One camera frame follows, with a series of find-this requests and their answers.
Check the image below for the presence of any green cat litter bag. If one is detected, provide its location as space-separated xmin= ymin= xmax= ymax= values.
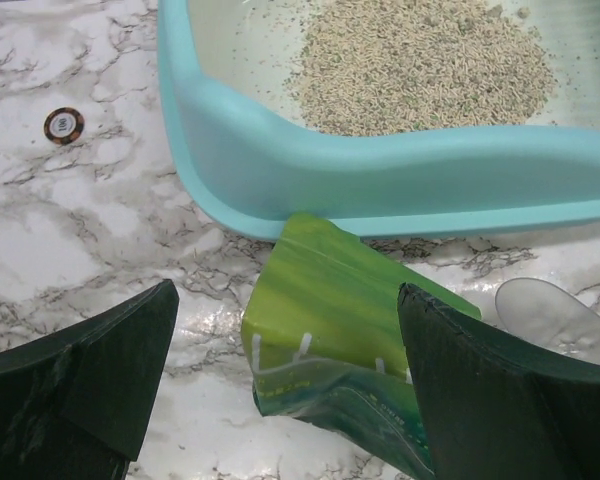
xmin=241 ymin=213 xmax=480 ymax=479

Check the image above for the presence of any teal and white litter box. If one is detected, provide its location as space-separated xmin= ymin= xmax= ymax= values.
xmin=157 ymin=1 xmax=600 ymax=240

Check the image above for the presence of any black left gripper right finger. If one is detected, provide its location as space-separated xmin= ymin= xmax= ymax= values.
xmin=397 ymin=283 xmax=600 ymax=479

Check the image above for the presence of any beige cat litter pile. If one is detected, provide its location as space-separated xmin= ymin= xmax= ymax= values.
xmin=290 ymin=1 xmax=557 ymax=137

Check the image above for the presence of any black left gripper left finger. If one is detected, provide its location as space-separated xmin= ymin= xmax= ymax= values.
xmin=0 ymin=280 xmax=179 ymax=479

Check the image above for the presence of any clear plastic litter scoop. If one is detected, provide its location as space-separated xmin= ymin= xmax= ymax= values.
xmin=495 ymin=278 xmax=600 ymax=365

